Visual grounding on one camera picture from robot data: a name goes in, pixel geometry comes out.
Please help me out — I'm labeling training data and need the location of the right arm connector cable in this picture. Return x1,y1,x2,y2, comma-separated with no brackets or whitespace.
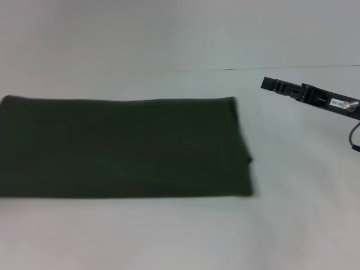
348,101,360,152

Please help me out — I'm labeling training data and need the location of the dark green t-shirt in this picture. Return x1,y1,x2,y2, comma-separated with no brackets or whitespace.
0,95,254,199

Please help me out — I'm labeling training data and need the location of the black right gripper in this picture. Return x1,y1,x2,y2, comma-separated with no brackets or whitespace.
260,76,360,122

